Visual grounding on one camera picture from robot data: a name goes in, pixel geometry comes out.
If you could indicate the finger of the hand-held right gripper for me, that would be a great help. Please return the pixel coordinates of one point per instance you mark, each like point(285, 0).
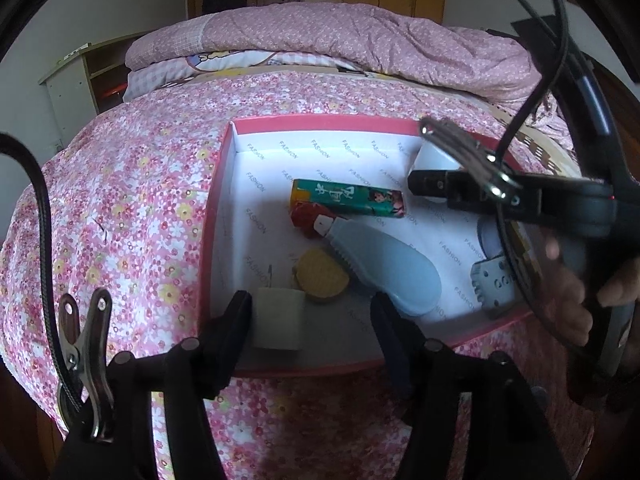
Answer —
point(450, 185)

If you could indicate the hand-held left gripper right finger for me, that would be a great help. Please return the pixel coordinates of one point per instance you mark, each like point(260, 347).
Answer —
point(397, 355)

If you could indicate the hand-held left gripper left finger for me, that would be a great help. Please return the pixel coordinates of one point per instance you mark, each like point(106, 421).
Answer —
point(232, 340)

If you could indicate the white rounded box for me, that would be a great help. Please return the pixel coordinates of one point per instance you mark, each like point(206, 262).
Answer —
point(435, 160)

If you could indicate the white rectangular block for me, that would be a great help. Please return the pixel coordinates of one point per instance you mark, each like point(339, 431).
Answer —
point(280, 317)

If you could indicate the grey rounded plastic piece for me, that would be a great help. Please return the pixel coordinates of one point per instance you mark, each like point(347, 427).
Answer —
point(490, 240)

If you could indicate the light blue comb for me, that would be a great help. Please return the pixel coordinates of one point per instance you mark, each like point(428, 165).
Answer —
point(390, 270)

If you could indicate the green printed packet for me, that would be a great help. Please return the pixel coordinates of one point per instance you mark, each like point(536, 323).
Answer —
point(345, 199)

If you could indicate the pink box with white inside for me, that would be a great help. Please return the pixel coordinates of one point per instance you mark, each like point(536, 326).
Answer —
point(280, 160)

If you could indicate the person's right hand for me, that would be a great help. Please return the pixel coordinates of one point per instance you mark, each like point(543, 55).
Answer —
point(567, 305)

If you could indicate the metal spring clip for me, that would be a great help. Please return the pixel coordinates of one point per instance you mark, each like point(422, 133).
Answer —
point(82, 360)
point(470, 155)

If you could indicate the round yellow biscuit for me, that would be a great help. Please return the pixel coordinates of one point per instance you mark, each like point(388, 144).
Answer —
point(322, 275)

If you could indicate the small red and white toy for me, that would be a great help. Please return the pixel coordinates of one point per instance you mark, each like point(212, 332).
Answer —
point(307, 220)

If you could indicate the pink quilt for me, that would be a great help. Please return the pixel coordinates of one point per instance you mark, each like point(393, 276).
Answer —
point(350, 35)

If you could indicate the pink floral blanket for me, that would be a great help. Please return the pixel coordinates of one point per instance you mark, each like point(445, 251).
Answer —
point(125, 185)

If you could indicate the white bedside cabinet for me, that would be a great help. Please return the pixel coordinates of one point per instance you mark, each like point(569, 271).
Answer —
point(70, 90)

